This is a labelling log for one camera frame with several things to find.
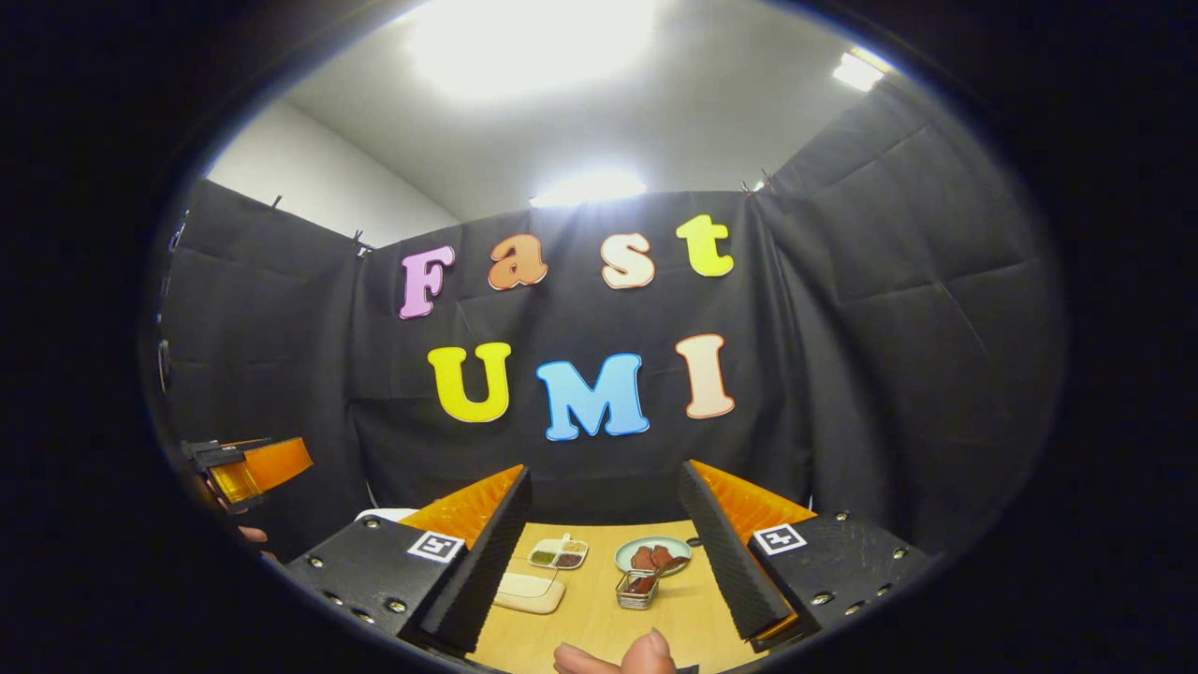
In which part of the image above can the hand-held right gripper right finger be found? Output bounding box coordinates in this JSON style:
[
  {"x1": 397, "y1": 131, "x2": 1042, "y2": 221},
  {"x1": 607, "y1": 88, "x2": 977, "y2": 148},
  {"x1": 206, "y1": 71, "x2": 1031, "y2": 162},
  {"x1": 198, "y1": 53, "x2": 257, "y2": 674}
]
[{"x1": 678, "y1": 460, "x2": 937, "y2": 653}]

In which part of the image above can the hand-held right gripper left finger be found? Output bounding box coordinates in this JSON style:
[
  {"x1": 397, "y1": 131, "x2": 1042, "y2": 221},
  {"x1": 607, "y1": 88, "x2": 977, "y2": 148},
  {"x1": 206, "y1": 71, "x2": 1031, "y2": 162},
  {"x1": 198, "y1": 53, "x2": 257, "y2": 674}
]
[{"x1": 285, "y1": 465, "x2": 533, "y2": 654}]

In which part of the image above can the brown wooden spoon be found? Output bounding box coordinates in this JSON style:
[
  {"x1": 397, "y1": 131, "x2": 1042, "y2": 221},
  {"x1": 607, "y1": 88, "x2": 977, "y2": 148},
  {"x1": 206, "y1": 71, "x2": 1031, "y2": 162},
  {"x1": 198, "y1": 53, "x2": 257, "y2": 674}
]
[{"x1": 625, "y1": 557, "x2": 691, "y2": 597}]

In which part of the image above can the metal wire chopstick holder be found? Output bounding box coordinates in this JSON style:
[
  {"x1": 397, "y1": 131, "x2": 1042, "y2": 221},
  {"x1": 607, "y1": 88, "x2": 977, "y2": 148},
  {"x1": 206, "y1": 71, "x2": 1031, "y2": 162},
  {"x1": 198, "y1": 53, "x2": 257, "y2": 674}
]
[{"x1": 615, "y1": 569, "x2": 659, "y2": 611}]

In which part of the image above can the cream rectangular tray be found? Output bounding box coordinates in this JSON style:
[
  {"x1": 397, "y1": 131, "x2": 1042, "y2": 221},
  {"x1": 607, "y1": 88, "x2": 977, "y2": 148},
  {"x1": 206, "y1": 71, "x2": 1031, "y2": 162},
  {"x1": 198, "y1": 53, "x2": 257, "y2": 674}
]
[{"x1": 493, "y1": 571, "x2": 567, "y2": 615}]

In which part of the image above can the white divided grain dish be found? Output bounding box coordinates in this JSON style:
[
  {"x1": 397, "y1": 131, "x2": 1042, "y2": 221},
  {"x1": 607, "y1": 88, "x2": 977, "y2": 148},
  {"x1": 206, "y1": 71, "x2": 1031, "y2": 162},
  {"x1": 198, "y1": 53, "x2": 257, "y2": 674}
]
[{"x1": 527, "y1": 534, "x2": 590, "y2": 570}]

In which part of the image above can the pale green plate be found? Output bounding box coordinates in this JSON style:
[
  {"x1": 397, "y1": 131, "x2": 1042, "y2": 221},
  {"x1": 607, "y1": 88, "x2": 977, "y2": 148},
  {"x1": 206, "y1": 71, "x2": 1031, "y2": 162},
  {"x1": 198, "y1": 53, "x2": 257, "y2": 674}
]
[{"x1": 614, "y1": 535, "x2": 694, "y2": 577}]

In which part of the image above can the black backdrop cloth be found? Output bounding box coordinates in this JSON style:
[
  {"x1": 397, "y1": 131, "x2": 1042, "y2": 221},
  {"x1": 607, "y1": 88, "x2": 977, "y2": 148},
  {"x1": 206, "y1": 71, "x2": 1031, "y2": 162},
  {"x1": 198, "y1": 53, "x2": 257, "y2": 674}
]
[{"x1": 154, "y1": 80, "x2": 1068, "y2": 563}]

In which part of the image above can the large ceiling light panel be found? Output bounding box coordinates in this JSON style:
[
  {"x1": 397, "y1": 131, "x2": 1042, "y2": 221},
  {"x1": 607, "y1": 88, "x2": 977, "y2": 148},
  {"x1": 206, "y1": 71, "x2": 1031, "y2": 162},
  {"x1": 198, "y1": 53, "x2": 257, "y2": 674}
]
[{"x1": 407, "y1": 0, "x2": 658, "y2": 96}]

